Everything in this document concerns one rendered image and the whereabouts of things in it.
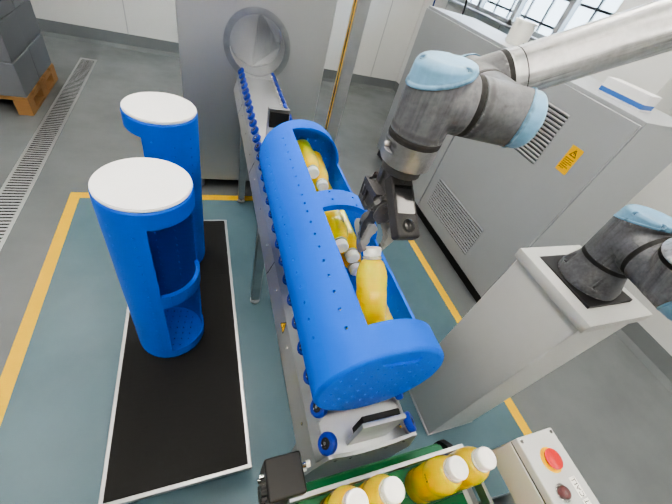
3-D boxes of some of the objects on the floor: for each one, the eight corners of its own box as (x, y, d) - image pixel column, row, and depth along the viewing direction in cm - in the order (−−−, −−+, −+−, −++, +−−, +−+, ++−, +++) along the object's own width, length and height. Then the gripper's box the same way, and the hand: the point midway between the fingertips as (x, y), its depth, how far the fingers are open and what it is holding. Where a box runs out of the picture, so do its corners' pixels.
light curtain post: (305, 244, 248) (379, -52, 131) (307, 250, 244) (384, -50, 127) (297, 244, 245) (365, -57, 129) (299, 250, 242) (370, -55, 125)
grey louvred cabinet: (411, 156, 400) (473, 17, 301) (523, 299, 265) (703, 133, 166) (372, 153, 380) (425, 3, 281) (472, 305, 245) (642, 121, 146)
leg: (258, 295, 205) (268, 221, 162) (260, 303, 201) (270, 229, 158) (249, 296, 203) (256, 221, 160) (250, 304, 199) (258, 229, 156)
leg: (244, 199, 267) (248, 126, 224) (244, 203, 263) (249, 130, 220) (236, 198, 265) (239, 125, 222) (237, 203, 261) (240, 129, 218)
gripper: (418, 150, 62) (381, 230, 77) (364, 145, 58) (336, 231, 73) (439, 176, 57) (395, 257, 72) (381, 173, 53) (347, 260, 68)
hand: (371, 249), depth 70 cm, fingers closed on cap, 4 cm apart
